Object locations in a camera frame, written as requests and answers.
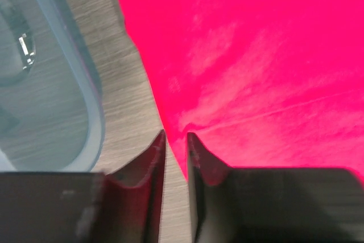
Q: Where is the teal plastic bin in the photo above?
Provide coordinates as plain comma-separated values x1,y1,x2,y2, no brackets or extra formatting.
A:
1,0,105,172

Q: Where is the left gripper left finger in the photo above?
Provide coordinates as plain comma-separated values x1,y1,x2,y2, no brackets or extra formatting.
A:
1,131,166,242

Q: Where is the red t shirt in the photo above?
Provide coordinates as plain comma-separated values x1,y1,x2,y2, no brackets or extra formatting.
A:
119,0,363,178

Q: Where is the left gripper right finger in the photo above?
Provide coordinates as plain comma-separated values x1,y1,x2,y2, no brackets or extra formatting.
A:
187,133,363,242

